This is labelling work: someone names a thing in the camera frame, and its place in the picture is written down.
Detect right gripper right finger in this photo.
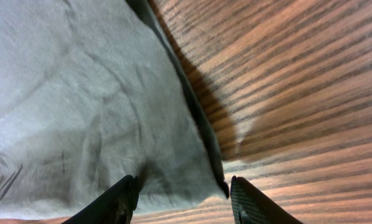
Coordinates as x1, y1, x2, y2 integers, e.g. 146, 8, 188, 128
230, 176, 302, 224

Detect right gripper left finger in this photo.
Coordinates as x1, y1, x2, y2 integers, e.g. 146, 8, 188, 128
63, 175, 139, 224

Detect grey shorts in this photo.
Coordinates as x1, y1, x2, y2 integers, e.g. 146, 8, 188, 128
0, 0, 228, 220

